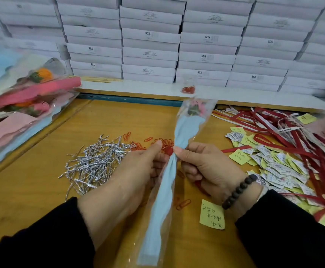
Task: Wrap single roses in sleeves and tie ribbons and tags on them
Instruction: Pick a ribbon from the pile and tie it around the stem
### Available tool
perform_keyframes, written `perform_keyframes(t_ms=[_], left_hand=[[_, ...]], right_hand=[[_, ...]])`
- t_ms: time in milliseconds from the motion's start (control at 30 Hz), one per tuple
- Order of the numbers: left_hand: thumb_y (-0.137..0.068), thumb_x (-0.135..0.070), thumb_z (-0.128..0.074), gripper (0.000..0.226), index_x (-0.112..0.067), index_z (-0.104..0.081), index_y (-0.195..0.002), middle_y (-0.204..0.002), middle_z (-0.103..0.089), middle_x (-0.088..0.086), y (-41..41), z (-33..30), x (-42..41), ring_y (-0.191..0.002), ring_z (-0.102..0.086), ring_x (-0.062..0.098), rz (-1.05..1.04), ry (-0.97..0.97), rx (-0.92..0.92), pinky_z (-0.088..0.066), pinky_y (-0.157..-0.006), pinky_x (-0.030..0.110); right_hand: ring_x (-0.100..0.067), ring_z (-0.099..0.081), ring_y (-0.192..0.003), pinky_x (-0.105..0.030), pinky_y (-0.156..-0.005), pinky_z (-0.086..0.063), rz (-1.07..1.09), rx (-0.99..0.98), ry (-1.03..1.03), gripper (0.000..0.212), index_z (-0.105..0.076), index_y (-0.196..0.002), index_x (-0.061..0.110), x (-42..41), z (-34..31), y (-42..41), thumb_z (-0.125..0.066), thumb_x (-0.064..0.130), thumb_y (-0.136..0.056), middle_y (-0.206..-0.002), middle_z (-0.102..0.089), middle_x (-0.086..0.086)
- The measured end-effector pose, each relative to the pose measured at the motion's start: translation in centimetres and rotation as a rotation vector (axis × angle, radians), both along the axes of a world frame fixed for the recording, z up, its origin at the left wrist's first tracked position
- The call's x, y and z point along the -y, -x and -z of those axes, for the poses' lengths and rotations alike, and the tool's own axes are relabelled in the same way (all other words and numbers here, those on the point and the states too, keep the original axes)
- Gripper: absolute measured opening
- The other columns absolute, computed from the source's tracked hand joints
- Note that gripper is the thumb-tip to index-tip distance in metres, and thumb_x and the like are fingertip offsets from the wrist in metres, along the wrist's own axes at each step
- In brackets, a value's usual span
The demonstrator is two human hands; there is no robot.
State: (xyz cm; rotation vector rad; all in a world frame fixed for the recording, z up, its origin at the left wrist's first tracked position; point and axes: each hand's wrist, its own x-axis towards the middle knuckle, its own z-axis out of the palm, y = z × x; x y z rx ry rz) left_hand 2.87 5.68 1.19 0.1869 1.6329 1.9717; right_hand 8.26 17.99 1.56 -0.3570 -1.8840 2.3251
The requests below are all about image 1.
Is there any person's right hand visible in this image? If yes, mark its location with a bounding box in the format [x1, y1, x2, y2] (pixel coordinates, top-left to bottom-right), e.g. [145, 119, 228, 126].
[174, 141, 264, 221]

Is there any person's left hand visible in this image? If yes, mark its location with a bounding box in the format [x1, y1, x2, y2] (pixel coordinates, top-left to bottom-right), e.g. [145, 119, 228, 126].
[78, 139, 171, 250]

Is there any single red ribbon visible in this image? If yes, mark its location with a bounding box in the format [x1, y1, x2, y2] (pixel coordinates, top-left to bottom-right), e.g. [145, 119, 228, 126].
[164, 143, 253, 157]

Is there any pink flower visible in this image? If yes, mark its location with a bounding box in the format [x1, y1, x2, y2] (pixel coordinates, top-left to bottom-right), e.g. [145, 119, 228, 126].
[136, 98, 218, 268]

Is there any pile of yellow white tags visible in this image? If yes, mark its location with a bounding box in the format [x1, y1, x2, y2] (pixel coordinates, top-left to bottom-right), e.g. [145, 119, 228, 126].
[199, 111, 325, 232]

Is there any pile of red ribbons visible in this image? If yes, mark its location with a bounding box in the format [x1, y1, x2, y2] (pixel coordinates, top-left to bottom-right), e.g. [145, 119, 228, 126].
[212, 107, 325, 221]

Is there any pile of flowers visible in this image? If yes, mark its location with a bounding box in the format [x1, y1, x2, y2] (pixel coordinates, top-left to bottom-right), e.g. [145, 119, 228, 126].
[0, 44, 84, 171]

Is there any person's right forearm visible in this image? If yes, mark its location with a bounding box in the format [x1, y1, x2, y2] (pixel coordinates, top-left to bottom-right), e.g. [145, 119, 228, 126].
[234, 189, 325, 268]

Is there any person's left forearm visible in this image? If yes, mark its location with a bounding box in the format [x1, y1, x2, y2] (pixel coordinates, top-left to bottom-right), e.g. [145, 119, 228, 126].
[0, 197, 96, 268]

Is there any pile of silver twist ties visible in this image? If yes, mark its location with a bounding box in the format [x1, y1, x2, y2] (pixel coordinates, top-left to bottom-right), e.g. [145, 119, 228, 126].
[59, 134, 132, 200]

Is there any pile of orange paper clips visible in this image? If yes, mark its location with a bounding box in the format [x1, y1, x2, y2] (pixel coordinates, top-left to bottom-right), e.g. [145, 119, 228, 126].
[122, 130, 194, 211]

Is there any long white board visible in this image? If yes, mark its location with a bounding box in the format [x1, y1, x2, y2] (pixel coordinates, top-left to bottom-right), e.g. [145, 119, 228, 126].
[79, 81, 325, 112]

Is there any small bag of red clips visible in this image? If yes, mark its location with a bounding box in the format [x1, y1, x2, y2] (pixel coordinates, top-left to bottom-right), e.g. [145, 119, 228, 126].
[181, 80, 197, 95]

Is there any wooden sticks bundle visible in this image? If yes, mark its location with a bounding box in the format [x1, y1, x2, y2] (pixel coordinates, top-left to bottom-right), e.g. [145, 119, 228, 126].
[80, 77, 124, 84]

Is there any black bead bracelet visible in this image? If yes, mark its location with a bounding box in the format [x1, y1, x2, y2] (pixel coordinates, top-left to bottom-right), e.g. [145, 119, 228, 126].
[222, 174, 258, 211]

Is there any wall of stacked white boxes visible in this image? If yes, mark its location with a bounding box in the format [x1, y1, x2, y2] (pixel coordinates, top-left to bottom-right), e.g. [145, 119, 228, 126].
[0, 0, 325, 97]

